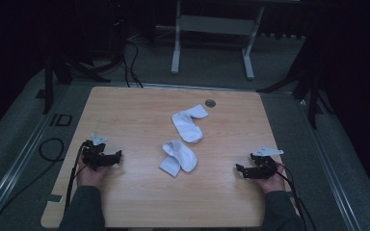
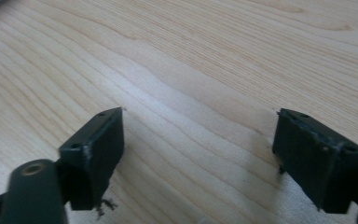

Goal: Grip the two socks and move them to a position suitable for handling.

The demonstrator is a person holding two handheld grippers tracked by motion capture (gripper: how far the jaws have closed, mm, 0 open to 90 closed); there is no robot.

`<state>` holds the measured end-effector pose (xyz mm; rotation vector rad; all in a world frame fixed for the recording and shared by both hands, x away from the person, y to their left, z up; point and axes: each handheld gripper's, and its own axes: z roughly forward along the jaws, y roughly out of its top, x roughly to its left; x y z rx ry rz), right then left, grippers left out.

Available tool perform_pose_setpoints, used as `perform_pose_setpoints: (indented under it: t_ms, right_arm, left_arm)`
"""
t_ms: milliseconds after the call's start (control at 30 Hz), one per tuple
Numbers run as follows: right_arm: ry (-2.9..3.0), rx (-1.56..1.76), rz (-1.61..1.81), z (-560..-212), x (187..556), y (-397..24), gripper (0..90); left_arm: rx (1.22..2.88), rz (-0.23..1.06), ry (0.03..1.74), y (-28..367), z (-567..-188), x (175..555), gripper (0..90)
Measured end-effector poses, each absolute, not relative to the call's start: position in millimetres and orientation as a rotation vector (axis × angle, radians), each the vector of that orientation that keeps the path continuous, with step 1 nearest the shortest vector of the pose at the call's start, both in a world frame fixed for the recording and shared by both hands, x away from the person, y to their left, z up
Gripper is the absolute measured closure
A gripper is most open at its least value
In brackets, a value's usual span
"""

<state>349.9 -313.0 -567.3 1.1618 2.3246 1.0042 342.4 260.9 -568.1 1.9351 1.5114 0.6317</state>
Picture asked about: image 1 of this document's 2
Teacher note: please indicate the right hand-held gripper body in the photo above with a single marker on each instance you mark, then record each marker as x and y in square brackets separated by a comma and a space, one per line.
[263, 165]

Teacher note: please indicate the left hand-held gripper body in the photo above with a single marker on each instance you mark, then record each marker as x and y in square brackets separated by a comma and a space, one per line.
[94, 154]

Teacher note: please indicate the white sock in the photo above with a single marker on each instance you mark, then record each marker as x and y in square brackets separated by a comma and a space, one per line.
[182, 155]
[186, 126]

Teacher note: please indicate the person's right hand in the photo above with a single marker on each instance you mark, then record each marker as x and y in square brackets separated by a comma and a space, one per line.
[274, 183]

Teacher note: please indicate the person's left hand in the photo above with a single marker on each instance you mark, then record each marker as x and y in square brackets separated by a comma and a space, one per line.
[88, 176]

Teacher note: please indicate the black floor tape marks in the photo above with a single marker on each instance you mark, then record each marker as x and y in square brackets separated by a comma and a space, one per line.
[61, 120]

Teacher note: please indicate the grey round table grommet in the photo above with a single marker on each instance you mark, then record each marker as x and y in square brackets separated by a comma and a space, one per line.
[210, 103]

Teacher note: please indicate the black metal stand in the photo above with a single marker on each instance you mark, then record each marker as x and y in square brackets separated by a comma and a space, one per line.
[48, 86]
[313, 96]

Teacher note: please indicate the white desk frame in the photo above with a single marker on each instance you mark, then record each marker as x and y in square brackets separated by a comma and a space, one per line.
[216, 25]

